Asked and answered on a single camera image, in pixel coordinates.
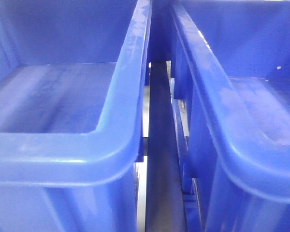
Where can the blue bin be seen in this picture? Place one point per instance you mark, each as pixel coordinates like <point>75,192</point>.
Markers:
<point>232,72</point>
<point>72,76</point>

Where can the blue bin front left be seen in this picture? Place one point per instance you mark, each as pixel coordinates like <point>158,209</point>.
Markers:
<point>72,76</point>

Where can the blue bin front right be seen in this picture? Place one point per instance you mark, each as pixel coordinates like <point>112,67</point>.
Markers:
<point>232,72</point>

